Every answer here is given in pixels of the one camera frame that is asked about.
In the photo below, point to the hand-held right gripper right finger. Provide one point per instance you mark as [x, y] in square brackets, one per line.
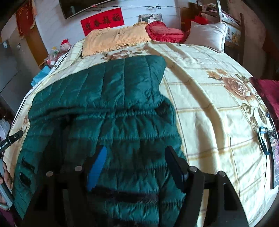
[176, 172]

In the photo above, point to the framed photo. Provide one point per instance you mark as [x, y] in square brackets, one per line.
[150, 18]

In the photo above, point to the white plastic bag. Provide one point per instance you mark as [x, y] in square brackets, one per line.
[4, 128]

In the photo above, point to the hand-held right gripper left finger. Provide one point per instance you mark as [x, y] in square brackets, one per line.
[98, 168]

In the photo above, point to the green quilted jacket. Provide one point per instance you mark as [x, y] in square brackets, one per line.
[109, 98]

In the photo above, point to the wooden chair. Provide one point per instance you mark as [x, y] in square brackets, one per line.
[240, 32]

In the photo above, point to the red heart-shaped pillow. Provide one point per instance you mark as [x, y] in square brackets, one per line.
[163, 30]

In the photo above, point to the red garment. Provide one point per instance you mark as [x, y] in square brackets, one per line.
[199, 20]

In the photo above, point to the grey refrigerator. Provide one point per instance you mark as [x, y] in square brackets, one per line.
[8, 72]

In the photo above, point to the red fringed wall hanging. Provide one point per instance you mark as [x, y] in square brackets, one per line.
[25, 19]

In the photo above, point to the person's left hand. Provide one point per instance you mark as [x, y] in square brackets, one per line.
[8, 178]

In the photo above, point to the white pillow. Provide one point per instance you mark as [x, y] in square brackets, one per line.
[207, 35]

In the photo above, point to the plush toy with red hat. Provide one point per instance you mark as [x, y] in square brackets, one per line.
[65, 45]

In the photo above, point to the wall-mounted television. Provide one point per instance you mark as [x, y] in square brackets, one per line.
[74, 8]

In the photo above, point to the dark red cloth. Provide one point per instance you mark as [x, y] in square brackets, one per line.
[268, 93]

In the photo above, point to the brown wooden door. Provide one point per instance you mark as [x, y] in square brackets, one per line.
[40, 48]

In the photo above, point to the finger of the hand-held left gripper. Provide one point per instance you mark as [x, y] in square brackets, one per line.
[15, 135]

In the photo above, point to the red wall banner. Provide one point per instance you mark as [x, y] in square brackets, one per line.
[102, 21]

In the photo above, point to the clear plastic packet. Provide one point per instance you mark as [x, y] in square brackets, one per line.
[52, 57]

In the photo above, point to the blue paper bag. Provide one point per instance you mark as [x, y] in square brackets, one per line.
[41, 75]

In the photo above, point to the yellow fringed pillow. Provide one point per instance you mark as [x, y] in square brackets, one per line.
[113, 37]

